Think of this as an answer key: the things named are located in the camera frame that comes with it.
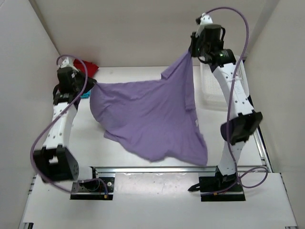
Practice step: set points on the red t shirt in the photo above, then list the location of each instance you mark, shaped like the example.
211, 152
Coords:
91, 67

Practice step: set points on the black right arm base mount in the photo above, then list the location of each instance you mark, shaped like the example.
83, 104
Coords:
212, 190

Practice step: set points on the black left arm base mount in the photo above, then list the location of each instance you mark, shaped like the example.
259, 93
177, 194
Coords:
94, 190

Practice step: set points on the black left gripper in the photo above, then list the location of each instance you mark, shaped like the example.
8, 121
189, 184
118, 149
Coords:
90, 83

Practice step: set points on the teal polo shirt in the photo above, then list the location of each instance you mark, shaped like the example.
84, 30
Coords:
86, 95

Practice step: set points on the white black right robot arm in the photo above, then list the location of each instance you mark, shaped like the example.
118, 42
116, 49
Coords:
242, 119

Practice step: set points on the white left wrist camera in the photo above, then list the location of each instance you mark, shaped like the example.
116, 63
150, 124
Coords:
67, 62

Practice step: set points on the lilac garment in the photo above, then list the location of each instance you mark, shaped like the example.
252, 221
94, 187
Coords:
153, 119

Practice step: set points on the aluminium table edge rail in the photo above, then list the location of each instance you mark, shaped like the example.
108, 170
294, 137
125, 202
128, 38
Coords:
155, 169

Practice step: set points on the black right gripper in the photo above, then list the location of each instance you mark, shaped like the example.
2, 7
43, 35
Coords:
197, 38

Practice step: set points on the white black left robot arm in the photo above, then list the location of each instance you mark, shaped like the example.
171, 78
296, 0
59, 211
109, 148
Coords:
54, 160

